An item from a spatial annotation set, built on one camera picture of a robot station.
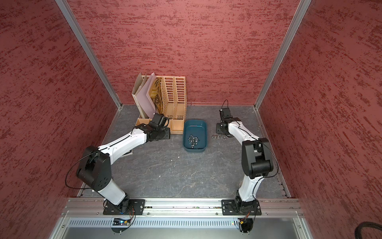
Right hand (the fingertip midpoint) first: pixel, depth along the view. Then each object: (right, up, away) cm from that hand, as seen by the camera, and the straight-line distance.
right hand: (221, 131), depth 96 cm
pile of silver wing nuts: (-19, -6, +1) cm, 20 cm away
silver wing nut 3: (+3, -4, +4) cm, 7 cm away
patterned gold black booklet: (-44, +24, +1) cm, 50 cm away
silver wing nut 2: (-1, -4, +4) cm, 6 cm away
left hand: (-35, -2, -6) cm, 36 cm away
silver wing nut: (-5, -4, +4) cm, 8 cm away
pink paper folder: (-48, +19, -6) cm, 52 cm away
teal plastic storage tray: (-18, -3, +4) cm, 18 cm away
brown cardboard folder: (-54, +31, -2) cm, 62 cm away
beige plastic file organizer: (-39, +27, +21) cm, 52 cm away
